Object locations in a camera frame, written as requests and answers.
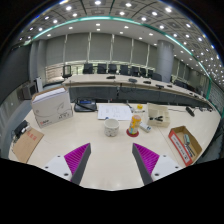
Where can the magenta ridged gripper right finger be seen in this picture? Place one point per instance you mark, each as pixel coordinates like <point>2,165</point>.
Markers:
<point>152,166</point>

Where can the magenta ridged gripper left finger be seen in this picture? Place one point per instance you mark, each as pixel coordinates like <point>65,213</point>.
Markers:
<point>71,166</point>

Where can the red round coaster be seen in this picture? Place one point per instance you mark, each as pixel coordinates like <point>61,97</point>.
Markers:
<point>132,135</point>

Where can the white small tube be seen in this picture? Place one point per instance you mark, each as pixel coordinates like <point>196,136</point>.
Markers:
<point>145,127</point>

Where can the yellow orange bottle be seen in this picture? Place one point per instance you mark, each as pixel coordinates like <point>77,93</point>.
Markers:
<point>134,124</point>

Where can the brown box with red label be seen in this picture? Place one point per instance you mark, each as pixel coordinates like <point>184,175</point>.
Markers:
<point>186,144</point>

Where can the white open small box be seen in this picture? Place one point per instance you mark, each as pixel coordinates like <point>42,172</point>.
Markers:
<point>158,115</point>

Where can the white ceramic mug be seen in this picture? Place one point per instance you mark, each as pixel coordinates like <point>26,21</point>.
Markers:
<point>111,127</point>

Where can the white paper sheet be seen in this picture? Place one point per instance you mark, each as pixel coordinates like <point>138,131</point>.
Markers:
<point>120,113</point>

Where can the brown cardboard sheet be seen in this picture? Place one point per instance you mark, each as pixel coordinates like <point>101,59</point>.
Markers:
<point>26,144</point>

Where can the black desk telephone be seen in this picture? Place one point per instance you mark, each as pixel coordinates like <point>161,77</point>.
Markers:
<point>85,105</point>

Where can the white cardboard box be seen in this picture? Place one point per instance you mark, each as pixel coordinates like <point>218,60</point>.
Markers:
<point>51,106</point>

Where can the black power adapter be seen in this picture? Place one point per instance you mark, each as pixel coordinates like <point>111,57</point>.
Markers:
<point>19,129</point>

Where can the black remote control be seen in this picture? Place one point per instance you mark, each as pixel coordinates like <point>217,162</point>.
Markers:
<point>188,109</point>

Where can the long curved conference desk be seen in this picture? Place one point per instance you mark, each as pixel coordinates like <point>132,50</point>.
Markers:
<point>121,88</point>

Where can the grey crt monitor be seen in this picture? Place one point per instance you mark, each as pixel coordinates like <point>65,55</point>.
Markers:
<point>27,91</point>

